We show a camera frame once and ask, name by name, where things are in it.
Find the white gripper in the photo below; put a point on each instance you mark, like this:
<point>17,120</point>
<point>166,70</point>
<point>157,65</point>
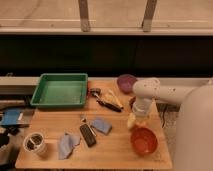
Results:
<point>141,108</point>

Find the yellow red apple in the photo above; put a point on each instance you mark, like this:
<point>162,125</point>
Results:
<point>140,124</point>

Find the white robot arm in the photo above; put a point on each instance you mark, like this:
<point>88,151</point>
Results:
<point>194,128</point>

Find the red bowl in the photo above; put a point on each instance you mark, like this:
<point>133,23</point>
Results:
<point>143,141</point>

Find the purple bowl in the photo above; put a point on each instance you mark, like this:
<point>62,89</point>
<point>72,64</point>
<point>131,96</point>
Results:
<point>125,83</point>

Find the dark red grape bunch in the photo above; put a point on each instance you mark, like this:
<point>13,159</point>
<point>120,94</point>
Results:
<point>131,101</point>

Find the blue sponge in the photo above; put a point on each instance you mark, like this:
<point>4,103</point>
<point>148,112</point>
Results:
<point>101,125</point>

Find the yellow banana toy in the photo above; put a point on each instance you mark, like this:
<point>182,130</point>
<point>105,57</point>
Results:
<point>113,99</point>

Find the black remote control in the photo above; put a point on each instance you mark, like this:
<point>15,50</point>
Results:
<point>87,135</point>

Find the small metal clip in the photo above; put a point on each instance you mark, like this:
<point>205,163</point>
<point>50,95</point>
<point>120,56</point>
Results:
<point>83,118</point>

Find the light blue cloth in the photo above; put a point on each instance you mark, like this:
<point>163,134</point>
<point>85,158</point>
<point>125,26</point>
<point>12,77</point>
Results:
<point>66,145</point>

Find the green plastic tray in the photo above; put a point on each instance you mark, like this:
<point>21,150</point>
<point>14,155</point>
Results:
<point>60,90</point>

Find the blue box device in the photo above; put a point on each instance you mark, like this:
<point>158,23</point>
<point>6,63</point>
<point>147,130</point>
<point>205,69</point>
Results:
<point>16,116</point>

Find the black handled brush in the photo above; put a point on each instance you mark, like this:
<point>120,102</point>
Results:
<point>95,92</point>

